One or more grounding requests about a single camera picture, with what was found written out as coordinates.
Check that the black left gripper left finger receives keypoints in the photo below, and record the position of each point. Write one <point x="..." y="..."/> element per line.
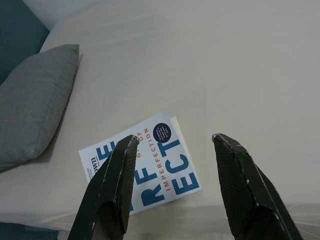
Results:
<point x="107" y="195"/>

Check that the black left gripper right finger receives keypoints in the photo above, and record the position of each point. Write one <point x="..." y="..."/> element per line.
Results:
<point x="245" y="195"/>

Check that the white book with blue letters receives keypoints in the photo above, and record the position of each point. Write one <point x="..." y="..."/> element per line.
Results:
<point x="177" y="160"/>

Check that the grey pillow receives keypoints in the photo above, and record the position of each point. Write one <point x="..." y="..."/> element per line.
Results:
<point x="32" y="107"/>

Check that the dark blue bed base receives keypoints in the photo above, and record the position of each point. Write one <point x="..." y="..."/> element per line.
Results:
<point x="25" y="231"/>

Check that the mattress with beige sheet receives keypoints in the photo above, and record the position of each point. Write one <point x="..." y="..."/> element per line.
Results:
<point x="200" y="82"/>

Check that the blue fabric headboard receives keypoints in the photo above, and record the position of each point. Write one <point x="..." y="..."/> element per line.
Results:
<point x="17" y="27"/>

